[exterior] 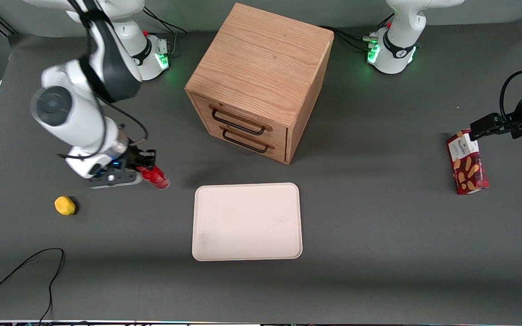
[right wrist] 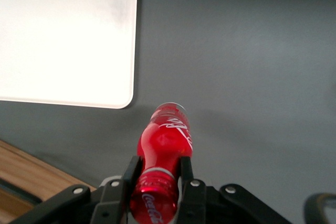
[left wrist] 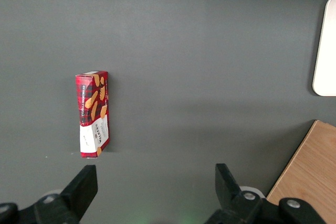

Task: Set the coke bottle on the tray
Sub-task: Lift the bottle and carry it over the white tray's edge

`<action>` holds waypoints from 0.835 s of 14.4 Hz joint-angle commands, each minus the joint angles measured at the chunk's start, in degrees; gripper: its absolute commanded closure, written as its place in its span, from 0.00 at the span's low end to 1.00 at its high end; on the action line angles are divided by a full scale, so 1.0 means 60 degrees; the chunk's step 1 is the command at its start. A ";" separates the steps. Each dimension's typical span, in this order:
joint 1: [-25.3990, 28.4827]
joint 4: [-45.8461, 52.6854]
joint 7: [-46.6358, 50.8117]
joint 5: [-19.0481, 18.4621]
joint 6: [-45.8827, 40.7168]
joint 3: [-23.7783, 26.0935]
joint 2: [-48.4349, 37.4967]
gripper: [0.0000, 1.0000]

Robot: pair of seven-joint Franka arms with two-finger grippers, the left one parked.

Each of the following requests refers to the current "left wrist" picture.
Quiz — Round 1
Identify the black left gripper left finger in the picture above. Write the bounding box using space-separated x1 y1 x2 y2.
33 164 99 224

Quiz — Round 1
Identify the white rectangular tray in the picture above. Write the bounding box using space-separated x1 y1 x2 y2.
312 0 336 97

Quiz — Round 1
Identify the wooden drawer cabinet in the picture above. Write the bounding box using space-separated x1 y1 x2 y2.
266 120 336 224

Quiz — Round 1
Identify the red tartan shortbread box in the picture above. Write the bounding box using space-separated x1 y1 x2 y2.
75 70 110 159

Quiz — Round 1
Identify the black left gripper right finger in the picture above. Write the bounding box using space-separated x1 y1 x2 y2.
204 163 265 224

